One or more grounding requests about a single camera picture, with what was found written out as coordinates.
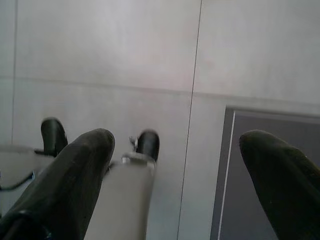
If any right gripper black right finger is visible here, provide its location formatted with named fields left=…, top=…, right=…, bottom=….
left=238, top=129, right=320, bottom=240

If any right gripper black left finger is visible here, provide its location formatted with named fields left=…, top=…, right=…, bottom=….
left=0, top=128, right=116, bottom=240

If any bordered rectangular floor mat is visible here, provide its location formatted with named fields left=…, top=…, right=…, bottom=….
left=209, top=105, right=320, bottom=240

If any robot's silver right leg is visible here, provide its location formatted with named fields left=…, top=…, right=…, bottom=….
left=84, top=151, right=157, bottom=240

